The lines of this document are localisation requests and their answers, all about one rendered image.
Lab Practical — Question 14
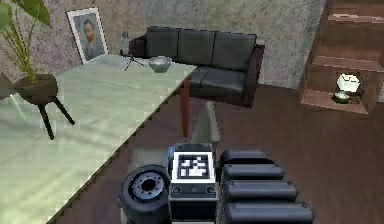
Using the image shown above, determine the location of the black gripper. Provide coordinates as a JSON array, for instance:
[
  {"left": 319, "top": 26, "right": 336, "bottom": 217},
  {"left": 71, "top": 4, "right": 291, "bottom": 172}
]
[{"left": 118, "top": 164, "right": 172, "bottom": 224}]

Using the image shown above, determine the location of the glass top dining table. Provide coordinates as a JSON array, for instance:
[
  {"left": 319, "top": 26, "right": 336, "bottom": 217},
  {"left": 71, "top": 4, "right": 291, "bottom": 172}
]
[{"left": 0, "top": 54, "right": 198, "bottom": 224}]

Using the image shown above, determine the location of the small pale dish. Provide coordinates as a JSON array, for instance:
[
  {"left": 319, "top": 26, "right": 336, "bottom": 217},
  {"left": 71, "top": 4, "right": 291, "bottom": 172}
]
[{"left": 332, "top": 91, "right": 351, "bottom": 104}]

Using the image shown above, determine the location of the grey metal bowl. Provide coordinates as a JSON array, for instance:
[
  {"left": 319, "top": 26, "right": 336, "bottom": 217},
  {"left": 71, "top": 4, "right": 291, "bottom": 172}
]
[{"left": 147, "top": 55, "right": 173, "bottom": 74}]

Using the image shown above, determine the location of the black thin-legged small object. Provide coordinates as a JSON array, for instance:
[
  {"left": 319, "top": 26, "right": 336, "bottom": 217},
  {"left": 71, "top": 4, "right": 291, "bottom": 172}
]
[{"left": 123, "top": 55, "right": 147, "bottom": 72}]

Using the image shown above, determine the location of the black leather sofa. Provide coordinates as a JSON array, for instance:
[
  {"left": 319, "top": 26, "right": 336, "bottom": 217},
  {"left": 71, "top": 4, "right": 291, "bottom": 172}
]
[{"left": 128, "top": 25, "right": 266, "bottom": 109}]

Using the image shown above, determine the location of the grey glass bottle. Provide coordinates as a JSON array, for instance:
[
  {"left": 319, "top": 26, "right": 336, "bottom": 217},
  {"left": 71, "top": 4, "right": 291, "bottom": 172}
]
[{"left": 120, "top": 31, "right": 130, "bottom": 56}]

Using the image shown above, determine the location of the framed portrait picture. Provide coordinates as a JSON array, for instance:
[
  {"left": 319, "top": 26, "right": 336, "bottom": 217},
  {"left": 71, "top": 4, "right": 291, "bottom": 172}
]
[{"left": 65, "top": 7, "right": 110, "bottom": 65}]

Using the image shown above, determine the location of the green house plant in pot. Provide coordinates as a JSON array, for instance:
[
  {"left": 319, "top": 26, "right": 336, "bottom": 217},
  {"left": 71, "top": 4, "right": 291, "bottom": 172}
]
[{"left": 0, "top": 0, "right": 76, "bottom": 141}]

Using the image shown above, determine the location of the pale faceted ornament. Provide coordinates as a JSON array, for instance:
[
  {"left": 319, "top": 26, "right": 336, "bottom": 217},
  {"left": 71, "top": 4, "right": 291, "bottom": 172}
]
[{"left": 335, "top": 73, "right": 362, "bottom": 94}]

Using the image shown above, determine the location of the brown wooden shelf unit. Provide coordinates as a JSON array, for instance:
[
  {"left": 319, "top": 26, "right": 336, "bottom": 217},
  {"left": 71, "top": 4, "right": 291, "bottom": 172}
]
[{"left": 299, "top": 0, "right": 384, "bottom": 116}]

